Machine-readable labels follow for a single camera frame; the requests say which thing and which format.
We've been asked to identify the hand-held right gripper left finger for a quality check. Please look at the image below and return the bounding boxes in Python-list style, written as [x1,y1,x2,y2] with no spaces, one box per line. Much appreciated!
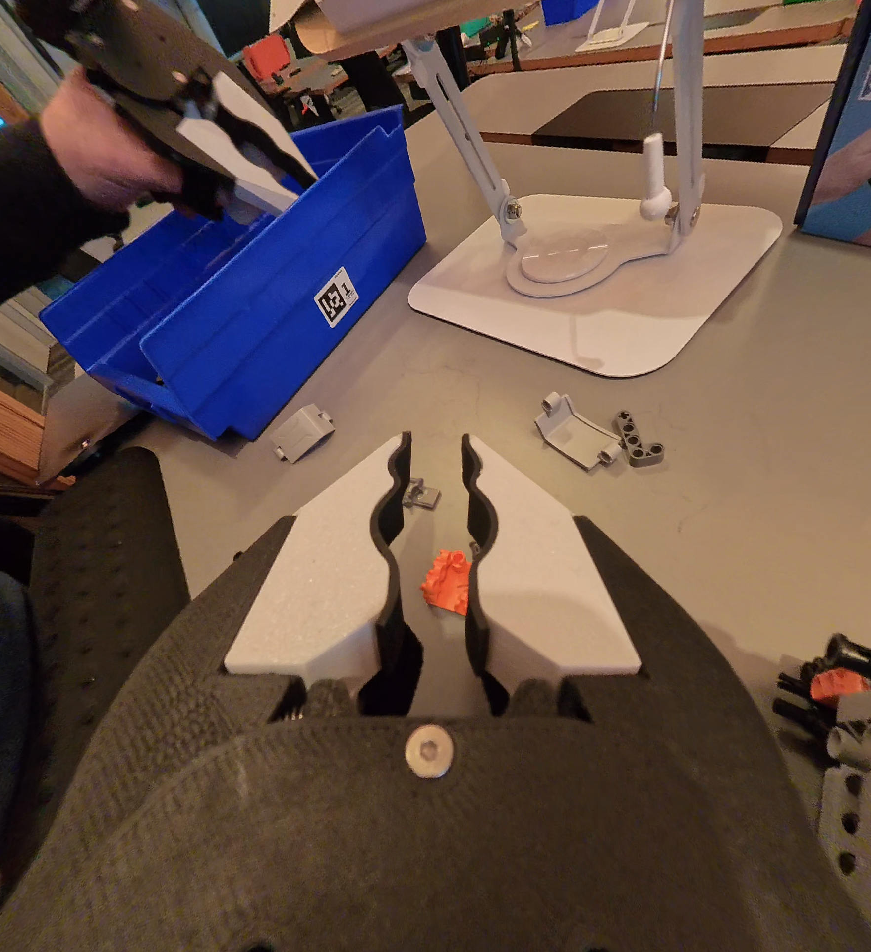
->
[225,432,414,718]

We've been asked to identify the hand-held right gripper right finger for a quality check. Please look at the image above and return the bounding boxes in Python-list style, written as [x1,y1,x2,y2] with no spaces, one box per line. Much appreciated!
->
[461,435,644,718]

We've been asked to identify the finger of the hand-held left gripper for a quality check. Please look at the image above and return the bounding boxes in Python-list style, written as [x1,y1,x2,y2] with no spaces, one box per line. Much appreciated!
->
[173,117,302,220]
[210,70,320,190]

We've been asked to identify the blue bin with square tag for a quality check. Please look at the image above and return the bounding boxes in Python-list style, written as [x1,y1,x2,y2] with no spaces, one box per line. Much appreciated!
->
[39,108,427,444]

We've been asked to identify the grey orange toy brick assembly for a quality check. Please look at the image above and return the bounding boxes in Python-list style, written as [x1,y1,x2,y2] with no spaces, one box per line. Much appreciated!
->
[773,595,871,901]

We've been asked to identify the person's left forearm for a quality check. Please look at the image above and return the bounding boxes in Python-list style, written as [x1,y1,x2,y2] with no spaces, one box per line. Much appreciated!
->
[0,117,127,325]

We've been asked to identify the person's left hand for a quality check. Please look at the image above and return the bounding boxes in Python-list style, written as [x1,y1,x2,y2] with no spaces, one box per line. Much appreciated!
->
[39,67,186,212]

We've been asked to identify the orange brick panel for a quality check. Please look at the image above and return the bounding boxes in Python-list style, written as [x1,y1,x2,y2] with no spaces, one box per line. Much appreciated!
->
[419,549,473,618]

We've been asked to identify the light grey flat brick panel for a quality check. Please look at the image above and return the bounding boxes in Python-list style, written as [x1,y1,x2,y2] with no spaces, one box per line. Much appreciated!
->
[269,404,338,465]

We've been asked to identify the light grey curved brick panel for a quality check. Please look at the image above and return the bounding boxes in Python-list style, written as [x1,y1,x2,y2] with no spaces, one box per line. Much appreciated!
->
[537,392,624,473]

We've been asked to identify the grey brick beam with holes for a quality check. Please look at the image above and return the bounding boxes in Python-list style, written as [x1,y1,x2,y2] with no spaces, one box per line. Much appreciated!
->
[613,413,667,470]

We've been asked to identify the white book stand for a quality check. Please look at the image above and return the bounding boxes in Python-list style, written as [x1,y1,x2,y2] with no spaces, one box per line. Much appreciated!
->
[272,0,784,379]

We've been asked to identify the brown background table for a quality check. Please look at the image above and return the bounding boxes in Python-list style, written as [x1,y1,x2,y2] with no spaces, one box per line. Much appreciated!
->
[451,0,853,165]

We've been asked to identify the dark robot kit box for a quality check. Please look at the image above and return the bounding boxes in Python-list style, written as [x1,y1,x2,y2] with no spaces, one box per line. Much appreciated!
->
[793,0,871,254]

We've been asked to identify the grey armrest bracket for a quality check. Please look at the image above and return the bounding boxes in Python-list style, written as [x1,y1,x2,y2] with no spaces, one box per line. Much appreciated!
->
[34,372,146,484]

